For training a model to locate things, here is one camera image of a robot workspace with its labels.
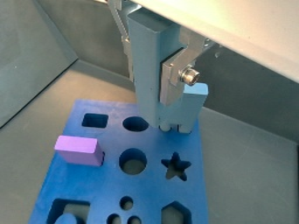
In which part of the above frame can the purple rectangular block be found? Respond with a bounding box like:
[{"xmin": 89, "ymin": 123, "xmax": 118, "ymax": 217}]
[{"xmin": 53, "ymin": 136, "xmax": 104, "ymax": 166}]

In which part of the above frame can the blue shape sorter board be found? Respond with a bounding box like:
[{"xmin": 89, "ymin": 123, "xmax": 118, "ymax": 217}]
[{"xmin": 29, "ymin": 100, "xmax": 208, "ymax": 224}]

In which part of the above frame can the light blue rectangular block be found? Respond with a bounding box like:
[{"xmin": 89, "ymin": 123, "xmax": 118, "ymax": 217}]
[{"xmin": 126, "ymin": 8, "xmax": 182, "ymax": 127}]

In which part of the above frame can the black-padded gripper left finger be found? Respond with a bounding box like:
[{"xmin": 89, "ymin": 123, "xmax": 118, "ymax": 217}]
[{"xmin": 106, "ymin": 0, "xmax": 134, "ymax": 80}]

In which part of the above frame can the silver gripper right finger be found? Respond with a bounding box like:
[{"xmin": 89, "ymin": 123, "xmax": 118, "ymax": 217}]
[{"xmin": 160, "ymin": 27, "xmax": 214, "ymax": 106}]

